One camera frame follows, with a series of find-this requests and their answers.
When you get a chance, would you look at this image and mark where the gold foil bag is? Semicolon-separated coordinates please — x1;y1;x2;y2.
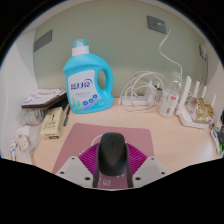
194;97;214;124

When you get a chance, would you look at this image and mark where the coiled white cable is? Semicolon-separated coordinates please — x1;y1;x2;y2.
118;70;168;113

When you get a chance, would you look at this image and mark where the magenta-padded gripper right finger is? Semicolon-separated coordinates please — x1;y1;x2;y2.
124;143;168;189

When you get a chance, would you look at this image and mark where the white wall socket cable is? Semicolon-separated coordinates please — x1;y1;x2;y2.
158;28;184;81

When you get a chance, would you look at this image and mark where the white plug-in wall adapter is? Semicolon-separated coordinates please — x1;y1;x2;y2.
199;42;208;62

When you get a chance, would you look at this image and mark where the cream small box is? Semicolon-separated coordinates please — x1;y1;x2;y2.
39;106;64;140

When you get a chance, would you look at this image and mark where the clear plastic bag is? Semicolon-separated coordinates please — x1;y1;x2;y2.
14;124;43;153

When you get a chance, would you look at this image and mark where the pink printed mouse pad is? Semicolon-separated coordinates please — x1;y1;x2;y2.
52;122;155;188

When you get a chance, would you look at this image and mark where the grey wall socket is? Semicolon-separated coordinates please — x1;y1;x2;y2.
146;15;167;35

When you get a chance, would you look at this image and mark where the white router with antennas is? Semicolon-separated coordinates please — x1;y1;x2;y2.
175;75;218;130

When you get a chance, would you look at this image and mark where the white printed packet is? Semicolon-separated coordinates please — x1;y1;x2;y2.
8;139;18;162

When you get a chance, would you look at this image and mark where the blue detergent bottle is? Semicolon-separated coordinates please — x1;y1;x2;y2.
62;38;115;115

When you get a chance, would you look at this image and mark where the black computer mouse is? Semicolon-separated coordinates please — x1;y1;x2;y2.
96;132;130;177

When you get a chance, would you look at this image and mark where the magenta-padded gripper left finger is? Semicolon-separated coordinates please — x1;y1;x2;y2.
54;142;101;189

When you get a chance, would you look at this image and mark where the white remote control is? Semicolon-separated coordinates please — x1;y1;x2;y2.
209;128;223;156

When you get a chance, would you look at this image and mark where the white power strip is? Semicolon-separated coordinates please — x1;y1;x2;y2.
118;95;158;107

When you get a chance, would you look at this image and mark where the clear plastic bottle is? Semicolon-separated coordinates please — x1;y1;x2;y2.
158;71;183;118

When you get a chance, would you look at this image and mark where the stack of booklets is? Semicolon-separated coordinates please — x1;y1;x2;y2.
21;87;68;110

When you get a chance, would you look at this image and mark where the grey wall plate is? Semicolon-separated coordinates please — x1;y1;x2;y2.
33;29;54;53

